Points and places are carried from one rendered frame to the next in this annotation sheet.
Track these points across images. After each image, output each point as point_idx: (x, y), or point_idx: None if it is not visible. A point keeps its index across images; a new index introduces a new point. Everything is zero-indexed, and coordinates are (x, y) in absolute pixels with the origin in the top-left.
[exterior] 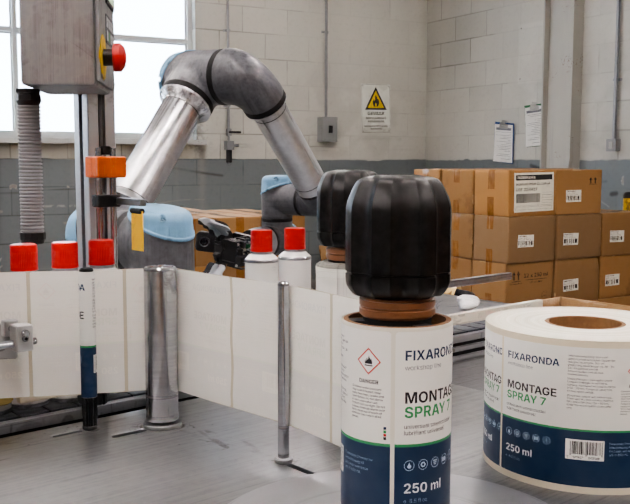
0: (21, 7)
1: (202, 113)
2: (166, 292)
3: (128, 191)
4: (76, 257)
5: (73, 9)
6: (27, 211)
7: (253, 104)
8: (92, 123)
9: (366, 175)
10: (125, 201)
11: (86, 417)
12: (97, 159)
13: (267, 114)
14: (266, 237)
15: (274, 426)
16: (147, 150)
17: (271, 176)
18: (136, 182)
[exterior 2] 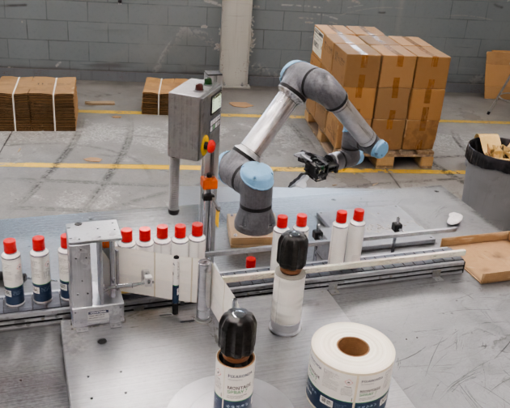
0: (168, 124)
1: (298, 103)
2: (205, 274)
3: (247, 150)
4: (184, 233)
5: (190, 128)
6: (171, 201)
7: (325, 104)
8: (206, 158)
9: (296, 242)
10: (214, 201)
11: (173, 309)
12: (203, 182)
13: (333, 110)
14: (283, 221)
15: None
16: (261, 125)
17: None
18: (252, 144)
